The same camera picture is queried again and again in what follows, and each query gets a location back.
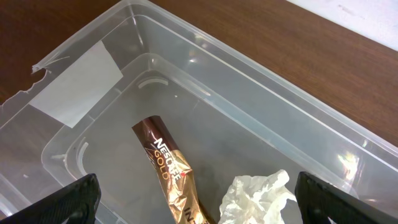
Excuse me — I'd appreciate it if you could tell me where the brown gold coffee sachet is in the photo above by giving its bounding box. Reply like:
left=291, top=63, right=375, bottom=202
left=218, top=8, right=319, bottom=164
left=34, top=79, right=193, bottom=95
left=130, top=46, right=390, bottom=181
left=132, top=115, right=215, bottom=224

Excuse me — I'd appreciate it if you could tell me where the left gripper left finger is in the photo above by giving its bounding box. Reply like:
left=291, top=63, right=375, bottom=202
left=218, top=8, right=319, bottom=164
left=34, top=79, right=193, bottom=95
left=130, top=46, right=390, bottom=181
left=1, top=174, right=101, bottom=224

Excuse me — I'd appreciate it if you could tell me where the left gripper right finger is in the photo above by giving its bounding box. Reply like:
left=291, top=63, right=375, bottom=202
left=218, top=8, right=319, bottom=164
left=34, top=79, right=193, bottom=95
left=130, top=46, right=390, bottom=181
left=295, top=172, right=397, bottom=224

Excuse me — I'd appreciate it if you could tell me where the white label sticker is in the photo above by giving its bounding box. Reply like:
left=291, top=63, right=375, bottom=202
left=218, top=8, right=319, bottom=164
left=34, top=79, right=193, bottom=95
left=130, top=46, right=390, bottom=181
left=29, top=41, right=123, bottom=128

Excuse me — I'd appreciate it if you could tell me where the white tissue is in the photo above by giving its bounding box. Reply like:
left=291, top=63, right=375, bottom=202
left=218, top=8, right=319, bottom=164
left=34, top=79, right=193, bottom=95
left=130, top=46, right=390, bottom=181
left=218, top=169, right=303, bottom=224

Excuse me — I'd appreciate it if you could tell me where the clear plastic waste bin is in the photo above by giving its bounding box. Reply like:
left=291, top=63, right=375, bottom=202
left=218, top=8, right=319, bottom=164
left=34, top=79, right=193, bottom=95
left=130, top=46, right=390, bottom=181
left=1, top=1, right=397, bottom=223

